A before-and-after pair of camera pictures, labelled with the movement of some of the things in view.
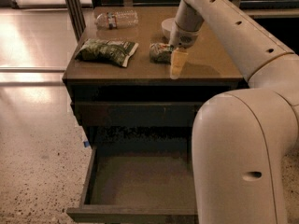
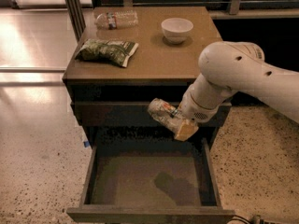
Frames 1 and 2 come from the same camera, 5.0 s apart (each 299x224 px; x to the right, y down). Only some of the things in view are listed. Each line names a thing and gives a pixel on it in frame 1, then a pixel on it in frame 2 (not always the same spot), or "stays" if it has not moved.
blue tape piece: [86, 144] stays
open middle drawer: [137, 181] stays
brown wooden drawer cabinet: [136, 118] stays
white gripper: [182, 38] to [195, 110]
